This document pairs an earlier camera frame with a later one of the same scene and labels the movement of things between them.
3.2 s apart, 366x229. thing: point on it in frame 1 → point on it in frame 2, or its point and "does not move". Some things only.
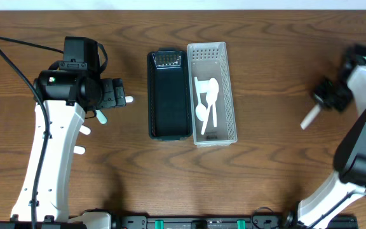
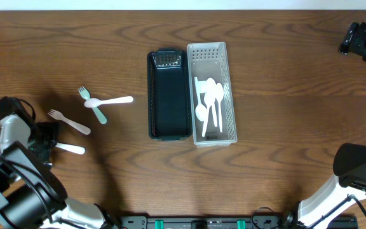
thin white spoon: [201, 109] does not move
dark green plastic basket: [169, 94] does not move
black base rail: [193, 222] does not move
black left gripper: [118, 95] → [46, 140]
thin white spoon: [310, 116] → [219, 93]
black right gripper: [324, 96] → [351, 38]
